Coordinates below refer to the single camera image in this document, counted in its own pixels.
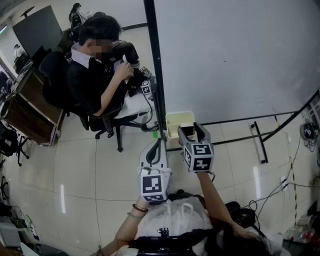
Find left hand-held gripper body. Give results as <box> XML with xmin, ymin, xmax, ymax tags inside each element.
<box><xmin>136</xmin><ymin>163</ymin><xmax>173</xmax><ymax>206</ymax></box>

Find yellow and black cable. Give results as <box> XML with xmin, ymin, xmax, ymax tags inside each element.
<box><xmin>274</xmin><ymin>116</ymin><xmax>320</xmax><ymax>227</ymax></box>

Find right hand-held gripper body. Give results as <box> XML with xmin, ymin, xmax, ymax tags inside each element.
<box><xmin>178</xmin><ymin>139</ymin><xmax>215</xmax><ymax>174</ymax></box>

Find clear plastic bottles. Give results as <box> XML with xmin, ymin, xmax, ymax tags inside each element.
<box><xmin>283</xmin><ymin>213</ymin><xmax>320</xmax><ymax>245</ymax></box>

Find white power strip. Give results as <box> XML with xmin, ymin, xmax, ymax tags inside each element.
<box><xmin>279</xmin><ymin>175</ymin><xmax>289</xmax><ymax>193</ymax></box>

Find black office chair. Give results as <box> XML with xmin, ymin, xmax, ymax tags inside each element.
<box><xmin>38</xmin><ymin>50</ymin><xmax>152</xmax><ymax>153</ymax></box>

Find black floor cable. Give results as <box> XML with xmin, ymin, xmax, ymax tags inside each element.
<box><xmin>241</xmin><ymin>132</ymin><xmax>303</xmax><ymax>226</ymax></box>

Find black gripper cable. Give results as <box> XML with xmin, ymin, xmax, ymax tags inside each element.
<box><xmin>131</xmin><ymin>94</ymin><xmax>161</xmax><ymax>132</ymax></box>

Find brown bead bracelet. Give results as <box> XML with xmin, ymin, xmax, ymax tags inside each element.
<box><xmin>131</xmin><ymin>203</ymin><xmax>150</xmax><ymax>214</ymax></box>

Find black chest camera mount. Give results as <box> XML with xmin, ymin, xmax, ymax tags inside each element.
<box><xmin>128</xmin><ymin>226</ymin><xmax>216</xmax><ymax>256</ymax></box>

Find black object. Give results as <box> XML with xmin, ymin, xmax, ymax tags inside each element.
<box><xmin>179</xmin><ymin>122</ymin><xmax>195</xmax><ymax>138</ymax></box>

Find person's right forearm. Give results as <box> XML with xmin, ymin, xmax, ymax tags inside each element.
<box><xmin>194</xmin><ymin>170</ymin><xmax>242</xmax><ymax>237</ymax></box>

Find black swivel chair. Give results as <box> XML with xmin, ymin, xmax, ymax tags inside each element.
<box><xmin>0</xmin><ymin>126</ymin><xmax>31</xmax><ymax>168</ymax></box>

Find dark flat screen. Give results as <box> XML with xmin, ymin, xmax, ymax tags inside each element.
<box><xmin>11</xmin><ymin>4</ymin><xmax>64</xmax><ymax>60</ymax></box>

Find pale yellow plastic bin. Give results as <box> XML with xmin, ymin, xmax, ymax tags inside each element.
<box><xmin>165</xmin><ymin>111</ymin><xmax>196</xmax><ymax>140</ymax></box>

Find brown wooden desk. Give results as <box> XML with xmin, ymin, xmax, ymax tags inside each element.
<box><xmin>3</xmin><ymin>65</ymin><xmax>66</xmax><ymax>148</ymax></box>

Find person's left forearm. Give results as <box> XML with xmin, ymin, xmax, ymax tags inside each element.
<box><xmin>96</xmin><ymin>196</ymin><xmax>151</xmax><ymax>256</ymax></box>

